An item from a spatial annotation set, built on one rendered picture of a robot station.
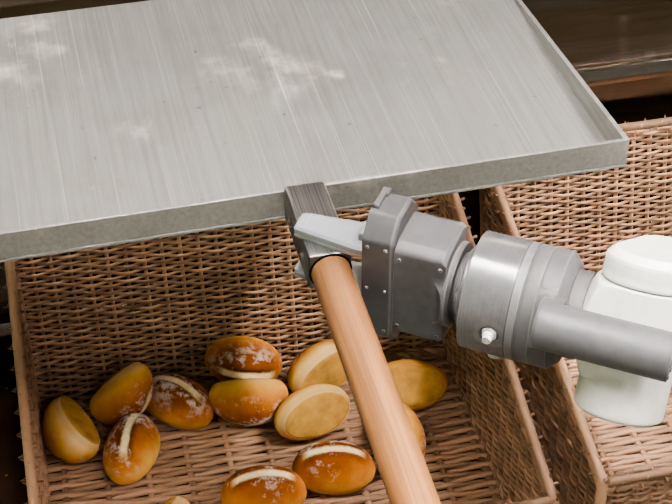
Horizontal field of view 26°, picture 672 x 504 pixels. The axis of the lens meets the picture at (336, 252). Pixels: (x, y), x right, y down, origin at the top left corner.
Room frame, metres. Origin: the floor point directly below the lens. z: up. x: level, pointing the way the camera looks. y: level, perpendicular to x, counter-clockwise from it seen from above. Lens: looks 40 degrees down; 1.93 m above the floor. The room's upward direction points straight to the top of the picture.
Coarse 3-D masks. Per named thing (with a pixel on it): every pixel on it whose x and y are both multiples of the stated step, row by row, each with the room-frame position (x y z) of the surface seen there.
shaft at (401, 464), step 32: (320, 288) 0.80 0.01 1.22; (352, 288) 0.79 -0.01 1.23; (352, 320) 0.75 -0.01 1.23; (352, 352) 0.72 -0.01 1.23; (352, 384) 0.70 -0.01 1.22; (384, 384) 0.69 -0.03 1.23; (384, 416) 0.66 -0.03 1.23; (384, 448) 0.63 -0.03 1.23; (416, 448) 0.64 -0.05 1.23; (384, 480) 0.62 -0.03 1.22; (416, 480) 0.60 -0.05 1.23
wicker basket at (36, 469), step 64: (64, 256) 1.34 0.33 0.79; (192, 256) 1.37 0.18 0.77; (128, 320) 1.33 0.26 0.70; (192, 320) 1.35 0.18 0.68; (256, 320) 1.36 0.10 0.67; (320, 320) 1.37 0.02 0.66; (64, 384) 1.29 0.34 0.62; (448, 384) 1.33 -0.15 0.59; (512, 384) 1.15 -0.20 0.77; (192, 448) 1.22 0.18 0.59; (256, 448) 1.21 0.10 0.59; (448, 448) 1.21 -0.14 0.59; (512, 448) 1.13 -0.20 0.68
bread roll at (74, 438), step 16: (64, 400) 1.24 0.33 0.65; (48, 416) 1.21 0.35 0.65; (64, 416) 1.21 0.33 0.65; (80, 416) 1.23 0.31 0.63; (48, 432) 1.20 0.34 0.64; (64, 432) 1.19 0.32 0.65; (80, 432) 1.19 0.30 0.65; (96, 432) 1.21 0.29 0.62; (48, 448) 1.19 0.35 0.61; (64, 448) 1.17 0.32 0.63; (80, 448) 1.17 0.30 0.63; (96, 448) 1.18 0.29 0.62
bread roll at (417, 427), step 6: (408, 408) 1.23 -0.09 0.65; (408, 414) 1.21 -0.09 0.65; (414, 414) 1.22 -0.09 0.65; (414, 420) 1.20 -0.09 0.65; (414, 426) 1.19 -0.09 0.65; (420, 426) 1.20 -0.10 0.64; (414, 432) 1.19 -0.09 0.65; (420, 432) 1.19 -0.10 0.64; (420, 438) 1.18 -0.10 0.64; (420, 444) 1.18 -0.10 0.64
